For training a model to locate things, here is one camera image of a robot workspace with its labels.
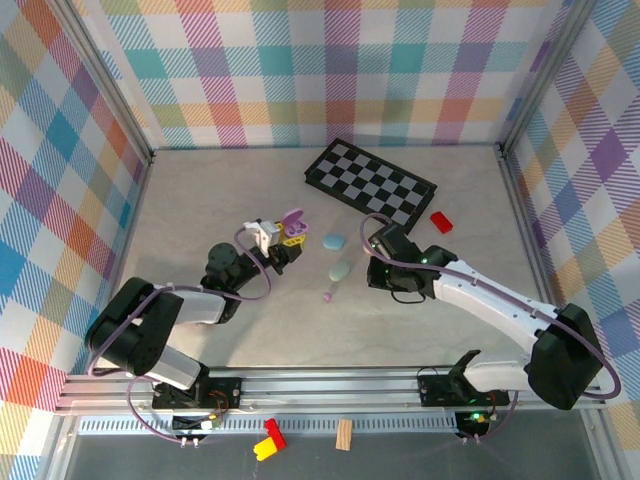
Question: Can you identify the yellow toy brick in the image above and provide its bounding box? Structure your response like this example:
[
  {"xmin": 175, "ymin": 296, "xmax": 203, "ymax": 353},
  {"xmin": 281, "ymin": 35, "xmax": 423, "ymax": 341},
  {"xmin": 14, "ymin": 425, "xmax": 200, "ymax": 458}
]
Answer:
[{"xmin": 253, "ymin": 437, "xmax": 279, "ymax": 461}]

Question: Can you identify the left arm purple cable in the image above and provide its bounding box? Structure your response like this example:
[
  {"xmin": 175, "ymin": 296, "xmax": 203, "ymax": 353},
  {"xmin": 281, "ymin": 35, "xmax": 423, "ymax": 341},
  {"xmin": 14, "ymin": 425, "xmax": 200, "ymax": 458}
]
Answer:
[{"xmin": 87, "ymin": 225, "xmax": 275, "ymax": 444}]

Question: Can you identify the grey slotted cable duct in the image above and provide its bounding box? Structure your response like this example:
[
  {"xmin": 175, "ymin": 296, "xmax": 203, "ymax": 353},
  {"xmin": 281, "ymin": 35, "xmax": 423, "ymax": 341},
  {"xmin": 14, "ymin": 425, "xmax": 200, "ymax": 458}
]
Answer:
[{"xmin": 78, "ymin": 417, "xmax": 459, "ymax": 436}]

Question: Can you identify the aluminium side rail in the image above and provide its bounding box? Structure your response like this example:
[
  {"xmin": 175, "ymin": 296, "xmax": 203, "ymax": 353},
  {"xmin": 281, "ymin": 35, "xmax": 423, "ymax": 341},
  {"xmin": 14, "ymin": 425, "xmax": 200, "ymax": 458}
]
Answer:
[
  {"xmin": 497, "ymin": 147, "xmax": 576, "ymax": 371},
  {"xmin": 89, "ymin": 154, "xmax": 156, "ymax": 374}
]

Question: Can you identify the black grey chessboard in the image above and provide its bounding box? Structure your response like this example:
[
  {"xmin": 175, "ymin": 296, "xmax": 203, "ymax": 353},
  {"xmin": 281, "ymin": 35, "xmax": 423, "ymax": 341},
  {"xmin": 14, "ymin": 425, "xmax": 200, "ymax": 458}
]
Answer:
[{"xmin": 303, "ymin": 138, "xmax": 439, "ymax": 237}]

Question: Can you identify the purple earbud charging case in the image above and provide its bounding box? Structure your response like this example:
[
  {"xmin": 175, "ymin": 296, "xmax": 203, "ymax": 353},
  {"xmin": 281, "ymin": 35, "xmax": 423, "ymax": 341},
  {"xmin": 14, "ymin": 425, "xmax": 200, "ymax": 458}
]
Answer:
[{"xmin": 281, "ymin": 207, "xmax": 308, "ymax": 237}]

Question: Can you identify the red toy brick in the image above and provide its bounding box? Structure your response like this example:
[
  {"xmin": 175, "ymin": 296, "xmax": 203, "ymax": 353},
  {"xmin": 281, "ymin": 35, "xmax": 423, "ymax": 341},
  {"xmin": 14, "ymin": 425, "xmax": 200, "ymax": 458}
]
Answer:
[{"xmin": 264, "ymin": 418, "xmax": 287, "ymax": 448}]

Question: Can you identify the red rectangular block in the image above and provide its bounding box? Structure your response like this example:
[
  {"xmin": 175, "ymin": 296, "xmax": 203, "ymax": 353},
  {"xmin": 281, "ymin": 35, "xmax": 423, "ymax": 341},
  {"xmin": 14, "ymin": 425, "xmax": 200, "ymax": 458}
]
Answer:
[{"xmin": 429, "ymin": 210, "xmax": 455, "ymax": 234}]

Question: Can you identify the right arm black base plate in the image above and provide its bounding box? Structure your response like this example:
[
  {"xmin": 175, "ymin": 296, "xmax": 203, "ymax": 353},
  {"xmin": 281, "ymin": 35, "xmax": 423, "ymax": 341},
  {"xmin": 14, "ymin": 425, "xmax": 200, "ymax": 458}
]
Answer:
[{"xmin": 417, "ymin": 374, "xmax": 511, "ymax": 407}]

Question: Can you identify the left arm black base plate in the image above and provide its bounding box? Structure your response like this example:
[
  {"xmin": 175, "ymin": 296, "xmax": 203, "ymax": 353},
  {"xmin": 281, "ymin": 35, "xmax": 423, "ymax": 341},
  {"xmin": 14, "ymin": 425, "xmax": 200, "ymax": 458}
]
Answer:
[{"xmin": 152, "ymin": 377, "xmax": 244, "ymax": 411}]

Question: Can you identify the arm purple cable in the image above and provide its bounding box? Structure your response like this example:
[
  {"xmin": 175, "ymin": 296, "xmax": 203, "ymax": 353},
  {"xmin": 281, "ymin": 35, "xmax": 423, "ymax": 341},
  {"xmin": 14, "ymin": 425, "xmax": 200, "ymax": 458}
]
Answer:
[
  {"xmin": 87, "ymin": 225, "xmax": 275, "ymax": 444},
  {"xmin": 359, "ymin": 214, "xmax": 624, "ymax": 444}
]

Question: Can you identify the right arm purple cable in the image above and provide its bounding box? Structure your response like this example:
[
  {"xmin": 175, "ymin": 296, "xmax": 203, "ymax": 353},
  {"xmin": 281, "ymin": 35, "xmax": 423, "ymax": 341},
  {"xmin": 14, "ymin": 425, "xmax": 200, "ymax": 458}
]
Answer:
[{"xmin": 359, "ymin": 214, "xmax": 624, "ymax": 444}]

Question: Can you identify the aluminium frame post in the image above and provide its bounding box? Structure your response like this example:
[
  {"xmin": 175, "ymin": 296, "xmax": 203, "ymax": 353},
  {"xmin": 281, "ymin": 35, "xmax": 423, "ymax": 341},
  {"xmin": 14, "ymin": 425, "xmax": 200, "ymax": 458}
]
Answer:
[
  {"xmin": 497, "ymin": 0, "xmax": 599, "ymax": 156},
  {"xmin": 47, "ymin": 0, "xmax": 156, "ymax": 166}
]

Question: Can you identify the long aluminium base rail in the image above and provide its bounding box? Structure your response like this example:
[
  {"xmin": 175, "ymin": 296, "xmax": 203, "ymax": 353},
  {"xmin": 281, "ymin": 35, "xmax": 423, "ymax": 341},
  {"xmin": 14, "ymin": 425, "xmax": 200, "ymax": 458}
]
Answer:
[{"xmin": 54, "ymin": 367, "xmax": 609, "ymax": 414}]

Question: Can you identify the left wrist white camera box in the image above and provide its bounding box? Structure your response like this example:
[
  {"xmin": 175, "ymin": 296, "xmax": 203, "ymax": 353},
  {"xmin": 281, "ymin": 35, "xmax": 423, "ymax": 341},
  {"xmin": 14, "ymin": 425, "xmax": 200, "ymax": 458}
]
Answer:
[{"xmin": 243, "ymin": 218, "xmax": 281, "ymax": 255}]

